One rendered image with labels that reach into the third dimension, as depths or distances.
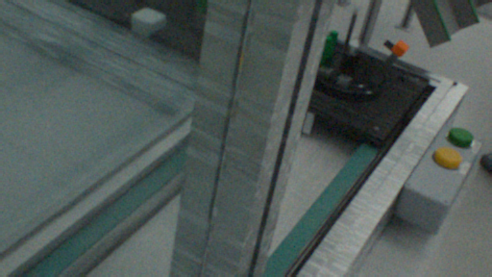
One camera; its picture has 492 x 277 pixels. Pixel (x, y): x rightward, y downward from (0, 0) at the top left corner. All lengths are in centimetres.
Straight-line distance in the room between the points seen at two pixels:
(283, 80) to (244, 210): 5
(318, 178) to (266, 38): 85
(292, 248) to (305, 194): 15
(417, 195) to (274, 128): 81
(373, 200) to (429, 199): 8
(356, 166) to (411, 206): 10
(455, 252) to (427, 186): 13
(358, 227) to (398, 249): 16
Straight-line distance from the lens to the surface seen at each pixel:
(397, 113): 114
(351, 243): 89
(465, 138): 114
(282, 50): 19
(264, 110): 20
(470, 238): 114
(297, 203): 99
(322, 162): 108
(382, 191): 99
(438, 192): 102
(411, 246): 107
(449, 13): 143
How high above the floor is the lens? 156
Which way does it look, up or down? 36 degrees down
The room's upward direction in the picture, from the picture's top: 12 degrees clockwise
